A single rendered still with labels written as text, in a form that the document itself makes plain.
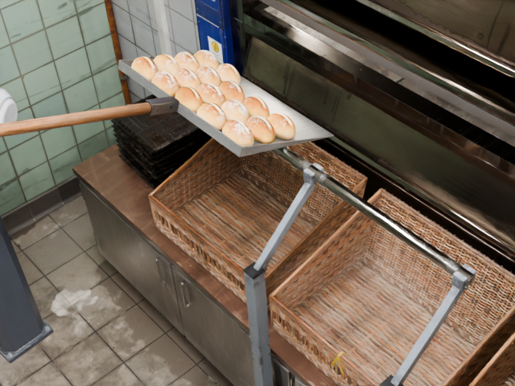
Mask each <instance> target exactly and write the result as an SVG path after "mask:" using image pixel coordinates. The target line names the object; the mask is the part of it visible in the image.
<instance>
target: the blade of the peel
mask: <svg viewBox="0 0 515 386"><path fill-rule="evenodd" d="M133 62H134V60H119V65H118V69H119V70H121V71H122V72H124V73H125V74H126V75H127V76H128V77H130V78H131V79H133V80H135V81H136V82H137V83H138V84H139V85H141V86H142V87H144V88H145V89H147V90H148V91H149V92H150V93H152V94H153V95H155V96H156V97H158V98H162V97H170V95H168V94H167V93H166V92H165V91H163V90H161V89H160V88H159V87H157V86H156V85H155V84H154V83H152V81H149V80H147V79H146V78H145V77H144V76H142V75H141V74H139V73H138V72H136V71H135V70H134V69H133V68H132V67H131V66H132V63H133ZM240 78H241V82H240V84H239V85H240V87H241V88H242V90H243V91H244V95H245V99H246V98H248V97H250V96H256V97H260V98H261V99H262V100H263V101H264V102H265V103H266V104H267V106H268V108H269V110H270V115H271V114H273V113H283V114H286V115H287V116H289V117H290V118H291V119H292V121H293V122H294V125H295V126H296V135H295V137H293V138H292V139H290V140H286V139H281V138H279V137H276V136H275V139H274V141H273V142H272V143H267V144H263V143H260V142H258V141H256V140H254V143H253V145H252V146H243V147H241V146H240V145H239V144H237V143H236V142H234V141H233V140H232V139H230V138H228V137H227V136H226V135H225V134H223V133H222V130H217V129H216V128H215V127H214V126H212V125H211V124H209V123H207V122H206V121H205V120H203V119H202V118H201V117H200V116H198V115H197V113H193V112H192V111H191V110H190V109H188V108H187V107H186V106H184V105H182V104H181V103H179V107H178V111H177V112H178V113H180V114H181V115H182V116H184V117H185V118H186V119H187V120H189V121H190V122H192V123H193V124H195V125H196V126H197V127H198V128H200V129H201V130H203V131H204V132H206V133H207V134H208V135H210V136H211V137H212V138H213V139H215V140H216V141H218V142H220V143H221V144H222V145H223V146H224V147H226V148H227V149H229V150H230V151H232V152H233V153H234V154H235V155H237V156H238V157H242V156H246V155H253V154H256V153H259V152H266V151H270V150H273V149H279V148H283V147H287V146H293V145H296V144H301V143H304V142H310V141H314V140H318V139H324V138H328V137H331V136H334V135H333V134H332V133H330V132H328V131H326V130H325V129H324V128H322V127H321V126H318V125H317V124H316V123H314V122H313V121H311V120H309V119H308V118H306V117H305V116H303V115H301V114H300V113H298V112H297V111H296V110H293V109H292V108H290V107H289V106H288V105H286V104H285V103H282V102H281V101H279V100H278V99H277V98H275V97H273V96H271V95H270V94H269V93H267V92H265V91H264V90H262V89H261V88H260V87H257V86H256V85H254V84H253V83H252V82H250V81H248V80H246V79H245V78H243V77H242V76H240Z"/></svg>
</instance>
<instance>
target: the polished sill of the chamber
mask: <svg viewBox="0 0 515 386"><path fill-rule="evenodd" d="M244 23H245V24H246V25H248V26H250V27H252V28H253V29H255V30H257V31H259V32H261V33H262V34H264V35H266V36H268V37H269V38H271V39H273V40H274V41H276V42H278V43H279V44H282V45H283V46H285V47H287V48H289V49H290V50H292V51H294V52H295V53H297V54H299V55H300V56H302V57H305V58H306V59H307V60H309V61H311V62H313V63H315V64H316V65H318V66H320V67H322V68H323V69H325V70H327V71H329V72H330V73H332V74H334V75H336V76H337V77H339V78H341V79H342V80H345V81H346V82H347V83H350V84H352V85H353V86H354V87H357V88H358V89H360V90H362V91H363V92H365V93H367V94H369V95H370V96H372V97H374V98H376V99H377V100H379V101H381V102H383V103H384V104H386V105H388V106H390V107H391V108H393V109H394V110H397V111H399V112H400V113H402V114H404V115H405V116H407V117H409V118H410V119H413V120H414V121H416V122H417V123H420V124H421V125H423V126H425V127H426V128H428V129H430V130H431V131H433V132H436V133H437V134H438V135H440V136H442V137H444V138H446V139H447V140H449V141H451V142H453V143H454V144H456V145H457V146H460V147H461V148H462V149H465V150H467V151H468V152H470V153H472V154H473V155H475V156H477V157H478V158H480V159H483V160H484V161H485V162H488V163H489V164H491V165H493V166H494V167H496V168H498V169H499V170H501V171H503V172H505V173H507V174H508V175H510V176H512V177H514V178H515V147H514V146H512V145H510V144H508V143H506V142H504V141H503V140H501V139H498V138H497V137H496V136H493V135H491V134H490V133H488V132H486V131H484V130H482V129H481V128H479V127H477V126H475V125H474V124H472V123H469V122H468V121H466V120H465V119H462V118H461V117H459V116H457V115H455V114H453V113H451V112H449V111H448V110H446V109H444V108H442V107H440V106H439V105H437V104H435V103H433V102H431V101H430V100H427V99H425V98H424V97H423V96H420V95H418V94H417V93H415V92H413V91H411V90H409V89H408V88H406V87H404V86H402V85H400V84H399V83H396V82H395V81H393V80H391V79H389V78H388V77H385V76H383V75H382V74H380V73H378V72H376V71H374V70H373V69H371V68H369V67H367V66H366V65H364V64H361V63H360V62H358V61H356V60H354V59H352V58H351V57H349V56H347V55H345V54H343V53H342V52H340V51H338V50H336V49H334V48H333V47H331V46H329V45H327V44H325V43H323V42H322V41H319V40H317V39H316V38H314V37H312V36H310V35H308V34H307V33H305V32H303V31H301V30H300V29H298V28H295V27H294V26H293V25H290V24H288V23H287V22H285V21H283V20H281V19H279V18H277V17H276V16H274V15H272V14H270V13H268V12H267V11H265V10H263V9H261V8H259V7H257V6H256V7H254V8H252V9H250V10H248V11H246V12H244Z"/></svg>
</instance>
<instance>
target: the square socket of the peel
mask: <svg viewBox="0 0 515 386"><path fill-rule="evenodd" d="M146 102H147V103H149V104H150V106H151V112H150V113H148V114H149V115H150V116H154V115H159V114H164V113H173V112H177V111H178V107H179V101H178V100H177V99H176V98H175V97H173V96H168V97H162V98H156V99H151V100H146Z"/></svg>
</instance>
